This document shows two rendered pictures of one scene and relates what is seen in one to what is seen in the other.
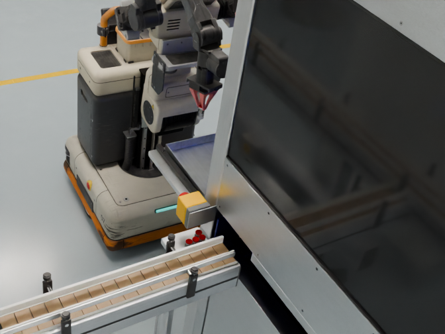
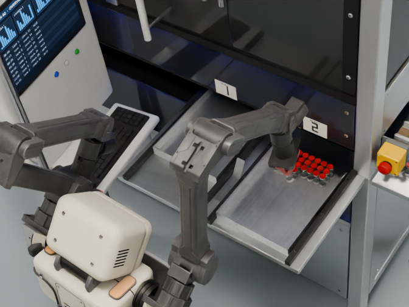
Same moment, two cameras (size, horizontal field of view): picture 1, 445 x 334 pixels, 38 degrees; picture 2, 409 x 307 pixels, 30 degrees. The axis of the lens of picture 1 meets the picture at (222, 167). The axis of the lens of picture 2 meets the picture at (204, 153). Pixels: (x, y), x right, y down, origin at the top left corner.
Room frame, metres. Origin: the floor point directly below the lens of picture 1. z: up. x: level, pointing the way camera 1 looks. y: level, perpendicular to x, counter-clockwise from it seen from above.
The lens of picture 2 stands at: (2.17, 1.40, 2.79)
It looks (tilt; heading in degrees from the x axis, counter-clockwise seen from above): 49 degrees down; 261
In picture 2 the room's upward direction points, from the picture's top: 10 degrees counter-clockwise
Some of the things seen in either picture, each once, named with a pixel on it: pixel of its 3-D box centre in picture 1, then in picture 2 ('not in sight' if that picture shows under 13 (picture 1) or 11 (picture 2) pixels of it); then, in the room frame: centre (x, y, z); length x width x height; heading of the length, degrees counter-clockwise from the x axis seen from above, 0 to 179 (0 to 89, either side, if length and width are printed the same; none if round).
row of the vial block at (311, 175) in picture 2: not in sight; (300, 170); (1.65, -0.06, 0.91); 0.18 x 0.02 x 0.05; 127
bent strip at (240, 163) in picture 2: not in sight; (229, 179); (1.87, -0.11, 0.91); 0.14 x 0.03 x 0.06; 38
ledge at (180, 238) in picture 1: (190, 249); (400, 176); (1.36, 0.05, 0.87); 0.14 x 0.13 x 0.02; 37
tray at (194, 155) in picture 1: (220, 168); (282, 195); (1.74, 0.00, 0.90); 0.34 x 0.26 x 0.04; 37
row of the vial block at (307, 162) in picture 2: not in sight; (304, 165); (1.63, -0.07, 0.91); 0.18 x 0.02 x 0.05; 127
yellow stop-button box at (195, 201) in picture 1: (192, 209); (392, 157); (1.40, 0.06, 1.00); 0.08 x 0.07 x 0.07; 37
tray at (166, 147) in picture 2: not in sight; (214, 131); (1.86, -0.33, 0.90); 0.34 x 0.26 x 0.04; 37
